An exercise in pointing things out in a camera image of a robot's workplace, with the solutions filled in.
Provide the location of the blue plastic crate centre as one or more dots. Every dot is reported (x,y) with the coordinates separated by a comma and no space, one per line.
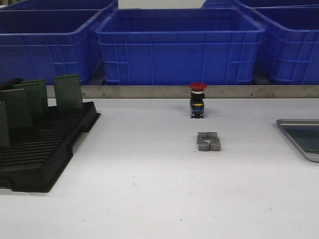
(150,47)

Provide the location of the blue plastic crate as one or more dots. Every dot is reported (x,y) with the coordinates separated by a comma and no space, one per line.
(150,47)
(289,51)
(258,3)
(62,4)
(43,44)

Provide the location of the red emergency stop button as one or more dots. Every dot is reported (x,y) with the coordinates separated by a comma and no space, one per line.
(196,100)

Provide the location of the blue plastic crate rear right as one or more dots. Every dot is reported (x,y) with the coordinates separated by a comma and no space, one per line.
(258,3)

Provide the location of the grey metal pipe clamp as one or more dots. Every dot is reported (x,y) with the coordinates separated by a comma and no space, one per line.
(208,141)

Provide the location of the blue plastic crate rear left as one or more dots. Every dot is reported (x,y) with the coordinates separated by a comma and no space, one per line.
(62,4)

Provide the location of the green perforated circuit board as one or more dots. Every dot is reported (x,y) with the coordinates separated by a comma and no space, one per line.
(17,108)
(4,132)
(316,151)
(68,92)
(305,138)
(36,95)

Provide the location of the black slotted board rack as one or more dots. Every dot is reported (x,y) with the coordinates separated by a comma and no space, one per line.
(38,155)

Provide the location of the silver metal tray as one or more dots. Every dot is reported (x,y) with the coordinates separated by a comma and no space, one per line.
(301,124)

